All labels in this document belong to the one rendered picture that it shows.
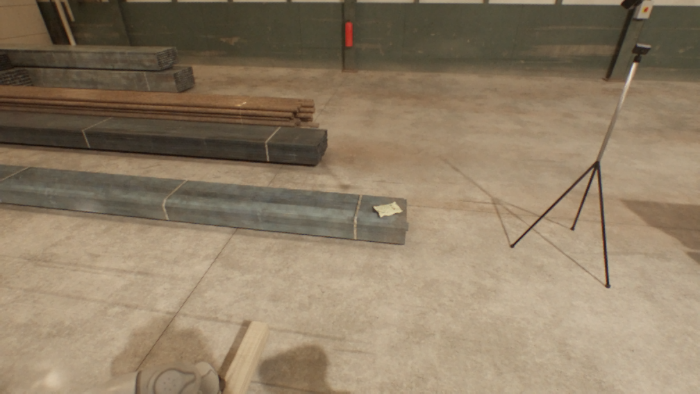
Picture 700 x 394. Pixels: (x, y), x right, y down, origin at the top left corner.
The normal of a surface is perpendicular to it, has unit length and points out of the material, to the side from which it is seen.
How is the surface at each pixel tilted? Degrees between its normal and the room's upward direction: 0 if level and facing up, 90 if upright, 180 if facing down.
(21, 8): 90
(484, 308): 0
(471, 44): 90
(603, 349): 0
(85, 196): 45
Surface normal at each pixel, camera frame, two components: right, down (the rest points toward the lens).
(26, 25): 0.99, 0.07
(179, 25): -0.16, 0.48
